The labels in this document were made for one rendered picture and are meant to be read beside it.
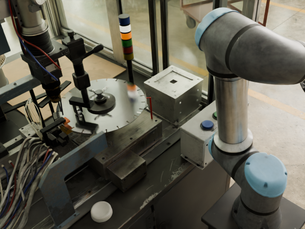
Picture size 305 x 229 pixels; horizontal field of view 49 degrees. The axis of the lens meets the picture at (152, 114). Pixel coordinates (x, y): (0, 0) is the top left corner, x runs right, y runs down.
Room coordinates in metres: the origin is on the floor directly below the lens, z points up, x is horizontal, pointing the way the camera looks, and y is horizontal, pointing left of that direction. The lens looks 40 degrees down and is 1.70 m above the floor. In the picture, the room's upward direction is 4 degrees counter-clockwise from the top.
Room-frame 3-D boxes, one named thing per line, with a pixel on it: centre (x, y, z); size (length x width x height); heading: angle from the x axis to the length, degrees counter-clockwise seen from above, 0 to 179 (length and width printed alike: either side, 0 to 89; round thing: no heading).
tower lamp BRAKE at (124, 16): (1.28, 0.08, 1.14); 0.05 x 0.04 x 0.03; 43
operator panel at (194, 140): (0.94, -0.23, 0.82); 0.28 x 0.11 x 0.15; 133
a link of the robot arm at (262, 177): (0.61, -0.30, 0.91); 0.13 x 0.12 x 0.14; 25
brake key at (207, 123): (0.89, -0.19, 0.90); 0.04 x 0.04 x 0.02
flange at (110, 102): (1.00, 0.19, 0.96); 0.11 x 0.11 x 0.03
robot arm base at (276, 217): (0.61, -0.31, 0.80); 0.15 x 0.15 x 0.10
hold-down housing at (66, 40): (0.93, 0.22, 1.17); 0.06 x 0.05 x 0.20; 124
